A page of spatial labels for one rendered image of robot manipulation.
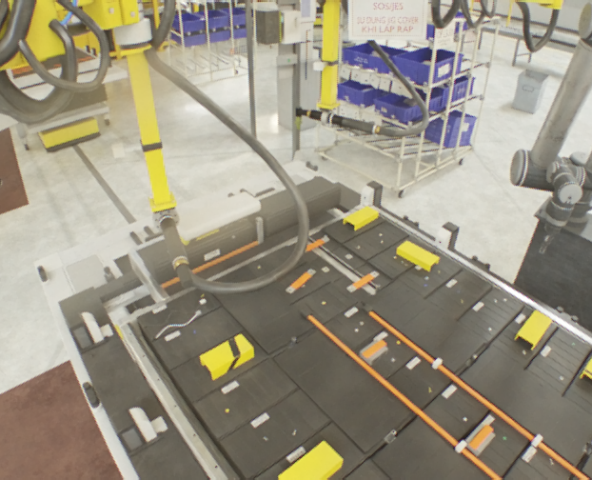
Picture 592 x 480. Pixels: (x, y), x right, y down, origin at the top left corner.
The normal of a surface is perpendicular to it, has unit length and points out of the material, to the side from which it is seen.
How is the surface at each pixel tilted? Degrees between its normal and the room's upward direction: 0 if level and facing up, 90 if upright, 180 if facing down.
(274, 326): 0
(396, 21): 90
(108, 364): 0
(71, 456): 0
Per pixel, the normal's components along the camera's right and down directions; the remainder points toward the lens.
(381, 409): 0.00, -0.80
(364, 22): -0.05, 0.60
